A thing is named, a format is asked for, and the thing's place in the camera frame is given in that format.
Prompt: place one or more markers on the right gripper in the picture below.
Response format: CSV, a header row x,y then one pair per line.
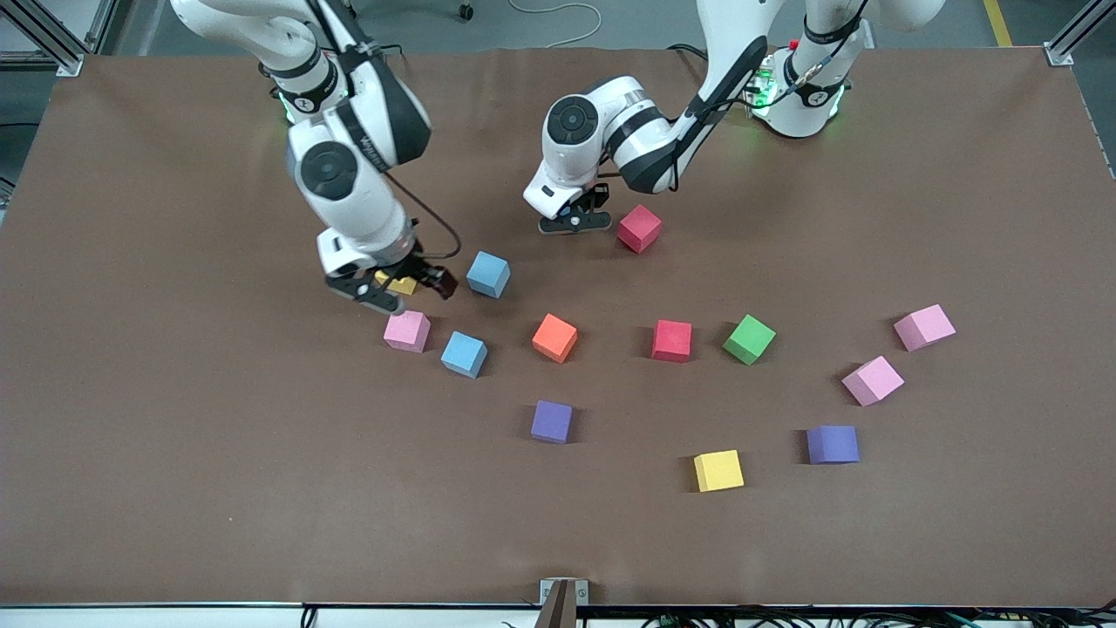
x,y
422,269

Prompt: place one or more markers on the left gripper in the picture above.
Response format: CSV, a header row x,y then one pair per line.
x,y
598,196

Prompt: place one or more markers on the red foam cube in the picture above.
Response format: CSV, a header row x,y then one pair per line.
x,y
671,341
639,228

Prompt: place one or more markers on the pink foam cube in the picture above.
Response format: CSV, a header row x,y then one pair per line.
x,y
406,331
924,328
872,381

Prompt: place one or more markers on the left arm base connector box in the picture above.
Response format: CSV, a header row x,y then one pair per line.
x,y
765,87

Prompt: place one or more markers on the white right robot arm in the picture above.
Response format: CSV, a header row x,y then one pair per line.
x,y
349,201

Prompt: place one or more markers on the yellow foam cube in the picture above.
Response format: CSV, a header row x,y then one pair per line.
x,y
718,471
403,285

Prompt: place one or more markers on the orange foam cube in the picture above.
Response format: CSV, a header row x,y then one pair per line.
x,y
554,338

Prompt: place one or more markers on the purple foam cube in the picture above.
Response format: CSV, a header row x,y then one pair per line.
x,y
551,422
833,445

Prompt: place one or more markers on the green foam cube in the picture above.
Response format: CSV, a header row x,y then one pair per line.
x,y
748,339

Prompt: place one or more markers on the yellow floor tape strip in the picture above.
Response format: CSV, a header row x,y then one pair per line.
x,y
998,24

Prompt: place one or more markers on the grey metal bracket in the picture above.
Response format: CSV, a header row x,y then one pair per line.
x,y
547,591

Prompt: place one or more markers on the aluminium frame profile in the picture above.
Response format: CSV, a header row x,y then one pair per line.
x,y
1068,44
102,22
52,52

